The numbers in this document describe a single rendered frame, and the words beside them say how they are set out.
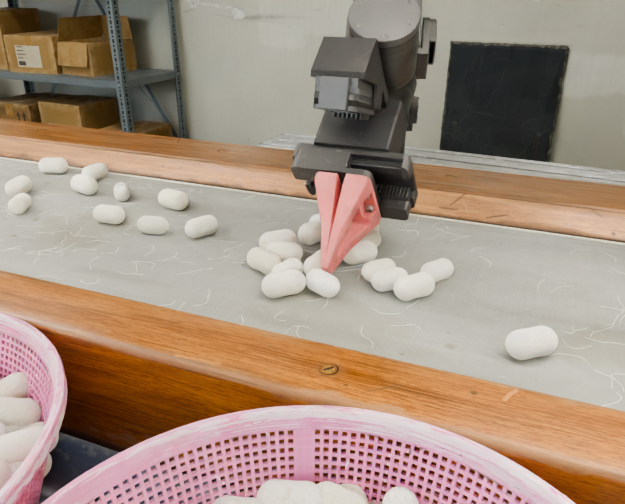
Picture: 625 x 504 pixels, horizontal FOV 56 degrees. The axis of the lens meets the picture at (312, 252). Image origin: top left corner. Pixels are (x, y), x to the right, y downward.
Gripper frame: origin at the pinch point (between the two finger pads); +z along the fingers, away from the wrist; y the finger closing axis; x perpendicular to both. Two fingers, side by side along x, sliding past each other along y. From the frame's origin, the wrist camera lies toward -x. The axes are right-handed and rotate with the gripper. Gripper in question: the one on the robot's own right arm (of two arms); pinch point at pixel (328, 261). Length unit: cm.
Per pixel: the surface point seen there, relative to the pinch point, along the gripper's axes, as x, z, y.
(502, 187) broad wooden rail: 15.2, -18.7, 11.1
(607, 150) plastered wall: 165, -136, 35
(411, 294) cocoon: 0.4, 1.3, 7.2
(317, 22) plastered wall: 135, -169, -89
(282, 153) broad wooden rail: 17.2, -21.3, -17.2
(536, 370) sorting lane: -2.1, 5.9, 16.9
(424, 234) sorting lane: 10.4, -9.1, 5.0
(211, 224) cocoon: 3.7, -3.3, -14.3
